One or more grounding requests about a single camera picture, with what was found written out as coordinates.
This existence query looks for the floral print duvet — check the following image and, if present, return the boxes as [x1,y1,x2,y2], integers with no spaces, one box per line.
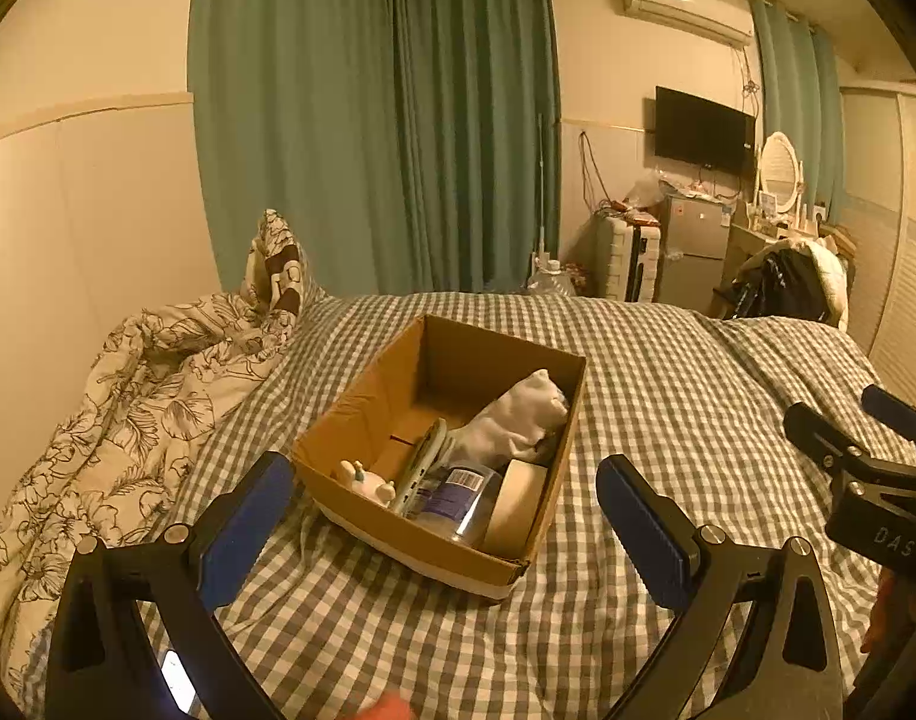
[0,289,309,691]

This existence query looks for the white socks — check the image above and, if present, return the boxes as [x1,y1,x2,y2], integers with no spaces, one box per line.
[446,369,571,466]

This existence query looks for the clear plastic bag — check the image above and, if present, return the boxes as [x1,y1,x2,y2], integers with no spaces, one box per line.
[623,171,672,211]

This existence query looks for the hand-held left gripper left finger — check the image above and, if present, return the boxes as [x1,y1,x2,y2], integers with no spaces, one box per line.
[45,451,298,720]

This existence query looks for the beige tape roll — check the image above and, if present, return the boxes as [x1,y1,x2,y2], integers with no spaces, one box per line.
[482,457,552,557]

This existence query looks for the black wall television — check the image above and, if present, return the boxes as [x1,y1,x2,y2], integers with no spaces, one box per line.
[654,86,756,173]

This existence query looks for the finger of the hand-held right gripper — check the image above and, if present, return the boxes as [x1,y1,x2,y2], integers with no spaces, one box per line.
[861,384,916,460]
[783,401,879,477]

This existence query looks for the clear plastic jar blue label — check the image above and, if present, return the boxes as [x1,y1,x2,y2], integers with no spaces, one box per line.
[409,465,504,545]

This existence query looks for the brown cardboard box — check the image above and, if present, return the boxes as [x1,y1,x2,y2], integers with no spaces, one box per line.
[290,313,588,602]

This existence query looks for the brown patterned pillow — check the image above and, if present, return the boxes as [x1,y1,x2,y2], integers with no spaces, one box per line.
[240,208,328,316]

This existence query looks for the silver small fridge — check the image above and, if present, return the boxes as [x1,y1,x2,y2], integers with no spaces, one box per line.
[656,191,732,308]

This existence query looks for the white toy figurine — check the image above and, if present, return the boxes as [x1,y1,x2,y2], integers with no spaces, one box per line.
[334,459,399,511]

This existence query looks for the clear water bottle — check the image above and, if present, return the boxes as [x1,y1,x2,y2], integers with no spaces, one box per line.
[525,259,579,299]

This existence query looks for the green curtain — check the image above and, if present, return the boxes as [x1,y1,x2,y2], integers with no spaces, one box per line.
[386,0,564,293]
[750,0,849,226]
[188,0,399,301]

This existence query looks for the white air conditioner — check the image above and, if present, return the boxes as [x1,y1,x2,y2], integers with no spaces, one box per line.
[618,0,755,50]

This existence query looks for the grey checked bed cover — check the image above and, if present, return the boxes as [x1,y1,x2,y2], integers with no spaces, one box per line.
[23,291,916,720]

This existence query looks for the white mop pole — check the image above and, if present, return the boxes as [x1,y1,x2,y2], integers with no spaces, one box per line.
[534,114,549,271]

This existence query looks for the hanging cables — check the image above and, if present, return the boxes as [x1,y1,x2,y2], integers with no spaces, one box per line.
[578,129,616,211]

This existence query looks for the white louvred wardrobe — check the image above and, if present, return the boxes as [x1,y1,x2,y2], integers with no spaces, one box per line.
[840,86,916,421]

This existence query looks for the white oval mirror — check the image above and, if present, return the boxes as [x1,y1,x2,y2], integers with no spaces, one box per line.
[753,131,807,222]

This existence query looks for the white suitcase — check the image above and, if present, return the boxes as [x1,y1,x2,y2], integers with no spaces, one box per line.
[596,211,663,302]

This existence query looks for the white padded coat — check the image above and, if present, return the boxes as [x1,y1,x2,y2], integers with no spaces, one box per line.
[783,238,852,327]

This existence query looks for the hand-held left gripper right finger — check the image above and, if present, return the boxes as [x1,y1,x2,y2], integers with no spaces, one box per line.
[596,454,849,720]

